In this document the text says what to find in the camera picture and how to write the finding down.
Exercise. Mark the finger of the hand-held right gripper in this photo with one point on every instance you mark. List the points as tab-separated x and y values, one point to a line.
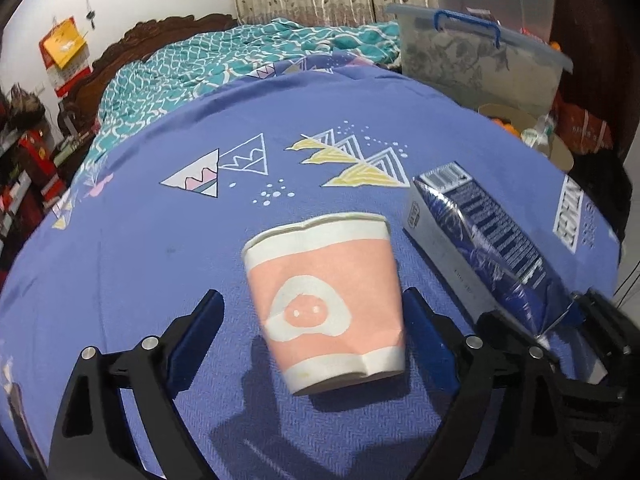
607	327
595	390

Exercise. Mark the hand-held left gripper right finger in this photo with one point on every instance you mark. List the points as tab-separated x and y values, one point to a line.
430	350

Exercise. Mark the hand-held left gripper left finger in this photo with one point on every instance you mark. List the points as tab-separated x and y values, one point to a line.
200	340

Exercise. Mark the pink and white paper cup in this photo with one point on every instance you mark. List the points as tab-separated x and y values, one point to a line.
325	310

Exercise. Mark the blue and silver carton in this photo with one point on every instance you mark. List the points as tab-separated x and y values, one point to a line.
480	220

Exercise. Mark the beige plastic bin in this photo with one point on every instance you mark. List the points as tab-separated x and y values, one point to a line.
562	155

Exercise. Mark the orange fruit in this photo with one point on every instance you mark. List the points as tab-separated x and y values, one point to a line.
505	126

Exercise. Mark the blue printed bed sheet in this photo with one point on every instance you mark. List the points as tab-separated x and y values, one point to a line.
150	240

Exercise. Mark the brown red box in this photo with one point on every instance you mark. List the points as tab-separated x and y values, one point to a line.
585	127

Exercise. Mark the small plastic bottle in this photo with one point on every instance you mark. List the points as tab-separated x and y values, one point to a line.
539	132

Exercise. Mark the red boxes stack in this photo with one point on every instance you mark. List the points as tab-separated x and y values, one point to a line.
35	160

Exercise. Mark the teal patterned blanket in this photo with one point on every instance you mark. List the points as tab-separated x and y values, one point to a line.
200	60

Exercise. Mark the carved wooden headboard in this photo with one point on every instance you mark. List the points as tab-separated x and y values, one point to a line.
125	55

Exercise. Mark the hanging keys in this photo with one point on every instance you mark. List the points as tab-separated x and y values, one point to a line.
89	15

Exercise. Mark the red wall hanging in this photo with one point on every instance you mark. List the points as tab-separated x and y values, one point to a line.
70	80

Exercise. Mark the yellow wall calendar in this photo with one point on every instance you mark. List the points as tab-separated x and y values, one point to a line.
62	42

